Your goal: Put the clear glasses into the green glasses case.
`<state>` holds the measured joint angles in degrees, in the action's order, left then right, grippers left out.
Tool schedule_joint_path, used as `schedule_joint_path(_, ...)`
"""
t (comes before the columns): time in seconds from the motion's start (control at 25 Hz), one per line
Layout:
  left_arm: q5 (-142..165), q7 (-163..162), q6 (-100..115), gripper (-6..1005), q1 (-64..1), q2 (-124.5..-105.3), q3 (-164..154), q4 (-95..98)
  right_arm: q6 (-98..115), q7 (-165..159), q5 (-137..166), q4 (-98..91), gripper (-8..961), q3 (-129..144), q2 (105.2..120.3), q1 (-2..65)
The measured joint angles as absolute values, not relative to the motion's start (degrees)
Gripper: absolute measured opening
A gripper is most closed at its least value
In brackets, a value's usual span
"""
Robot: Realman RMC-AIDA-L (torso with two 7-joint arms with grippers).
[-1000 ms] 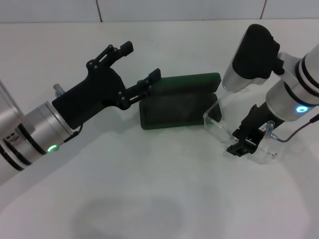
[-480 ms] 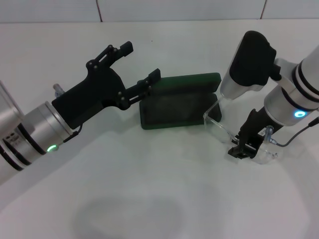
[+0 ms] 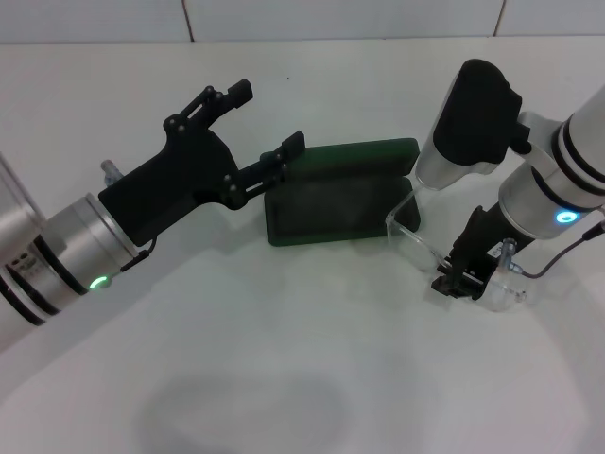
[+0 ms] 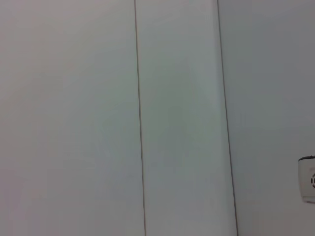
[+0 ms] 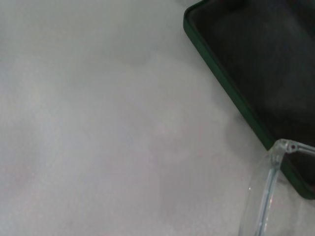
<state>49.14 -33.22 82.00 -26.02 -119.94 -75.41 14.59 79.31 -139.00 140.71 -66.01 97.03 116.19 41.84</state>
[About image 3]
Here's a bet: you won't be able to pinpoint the green glasses case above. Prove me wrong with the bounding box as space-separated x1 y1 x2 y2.
261 136 424 248

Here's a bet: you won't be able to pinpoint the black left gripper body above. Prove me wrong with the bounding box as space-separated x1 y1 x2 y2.
97 114 248 247

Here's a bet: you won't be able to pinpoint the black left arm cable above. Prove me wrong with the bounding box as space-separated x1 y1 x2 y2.
119 235 158 273

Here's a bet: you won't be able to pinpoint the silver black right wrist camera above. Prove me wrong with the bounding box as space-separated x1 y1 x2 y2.
415 58 525 191

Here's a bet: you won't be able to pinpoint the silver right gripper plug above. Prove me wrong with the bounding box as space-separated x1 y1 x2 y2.
494 238 523 278

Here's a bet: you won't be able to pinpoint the clear plastic glasses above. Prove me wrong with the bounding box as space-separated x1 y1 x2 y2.
385 183 528 313

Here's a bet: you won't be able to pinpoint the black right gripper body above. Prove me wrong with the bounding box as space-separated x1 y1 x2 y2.
451 201 535 278

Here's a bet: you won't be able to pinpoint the dark right arm cable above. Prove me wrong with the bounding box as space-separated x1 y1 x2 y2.
513 218 605 279

